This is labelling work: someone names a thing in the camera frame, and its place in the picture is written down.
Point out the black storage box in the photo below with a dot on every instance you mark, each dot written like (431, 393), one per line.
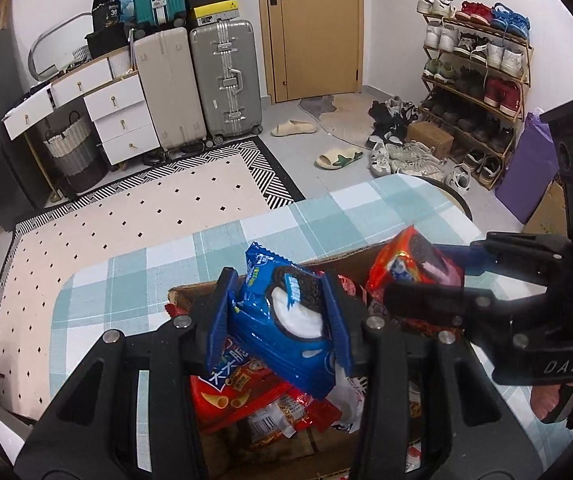
(106, 40)

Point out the cream slide sandal green mark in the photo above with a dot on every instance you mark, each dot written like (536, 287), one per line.
(339, 160)

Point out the pile of sneakers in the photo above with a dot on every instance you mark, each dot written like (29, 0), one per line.
(406, 155)

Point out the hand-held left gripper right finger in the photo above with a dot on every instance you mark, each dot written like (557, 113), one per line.
(336, 320)

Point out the brown cardboard box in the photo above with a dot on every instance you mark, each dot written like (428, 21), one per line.
(191, 297)

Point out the white drawer desk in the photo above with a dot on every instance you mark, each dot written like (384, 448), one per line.
(116, 105)

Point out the red cookie packet pink filling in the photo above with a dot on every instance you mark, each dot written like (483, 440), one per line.
(406, 260)

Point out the tan wooden door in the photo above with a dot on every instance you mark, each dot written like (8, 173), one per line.
(316, 35)

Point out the plain cream slide sandal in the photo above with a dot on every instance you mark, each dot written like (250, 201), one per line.
(294, 128)

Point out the wooden shoe rack with shoes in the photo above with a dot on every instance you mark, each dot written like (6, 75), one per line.
(476, 50)

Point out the yellow and black shoebox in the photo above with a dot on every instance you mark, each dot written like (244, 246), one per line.
(215, 12)

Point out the black bag white label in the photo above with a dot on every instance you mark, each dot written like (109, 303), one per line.
(108, 10)

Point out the clear noodle snack bag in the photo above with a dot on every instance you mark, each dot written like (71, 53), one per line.
(271, 422)

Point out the flattened cardboard sheet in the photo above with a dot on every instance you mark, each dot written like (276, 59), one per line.
(549, 210)

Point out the beige suitcase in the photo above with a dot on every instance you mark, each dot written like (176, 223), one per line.
(171, 90)

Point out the small brown shoebox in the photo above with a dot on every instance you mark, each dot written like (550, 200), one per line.
(431, 139)

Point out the patterned area rug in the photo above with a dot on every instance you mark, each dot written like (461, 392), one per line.
(166, 200)

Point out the grey door mat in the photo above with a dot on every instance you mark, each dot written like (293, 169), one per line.
(346, 115)

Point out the blue cookie packet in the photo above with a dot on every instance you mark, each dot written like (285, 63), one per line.
(281, 320)

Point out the red triangular snack packet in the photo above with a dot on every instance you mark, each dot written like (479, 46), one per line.
(226, 395)

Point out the curved metal frame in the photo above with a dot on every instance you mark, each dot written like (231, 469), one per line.
(36, 50)

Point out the silver suitcase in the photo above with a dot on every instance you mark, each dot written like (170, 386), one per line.
(226, 80)

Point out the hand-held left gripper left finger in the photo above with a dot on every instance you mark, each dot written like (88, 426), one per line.
(216, 320)

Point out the white snack packet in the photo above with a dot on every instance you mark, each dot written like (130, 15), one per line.
(349, 400)

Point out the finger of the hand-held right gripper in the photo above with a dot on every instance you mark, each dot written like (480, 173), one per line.
(466, 255)
(431, 302)

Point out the person's right hand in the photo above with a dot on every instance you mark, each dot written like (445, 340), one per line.
(545, 402)

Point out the purple paper bag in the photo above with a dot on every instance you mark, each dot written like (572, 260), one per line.
(529, 170)

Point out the woven laundry basket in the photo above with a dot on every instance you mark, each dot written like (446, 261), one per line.
(76, 155)

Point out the blue plastic bag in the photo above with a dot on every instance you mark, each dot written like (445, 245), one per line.
(125, 0)

